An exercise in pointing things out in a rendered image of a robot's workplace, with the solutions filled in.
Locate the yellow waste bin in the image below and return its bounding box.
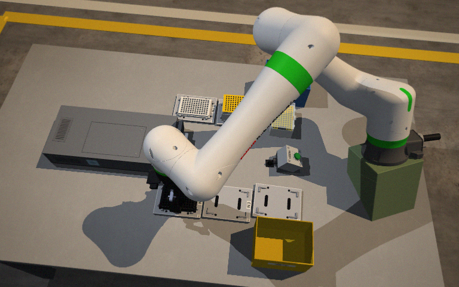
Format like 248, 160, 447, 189
251, 216, 314, 272

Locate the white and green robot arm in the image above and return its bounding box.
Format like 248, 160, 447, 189
143, 7, 441, 202

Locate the blue bin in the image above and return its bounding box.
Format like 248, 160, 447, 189
266, 59, 311, 108

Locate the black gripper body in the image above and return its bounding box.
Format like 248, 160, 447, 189
163, 183, 178, 193

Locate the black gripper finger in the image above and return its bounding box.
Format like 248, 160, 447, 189
167, 187, 181, 213

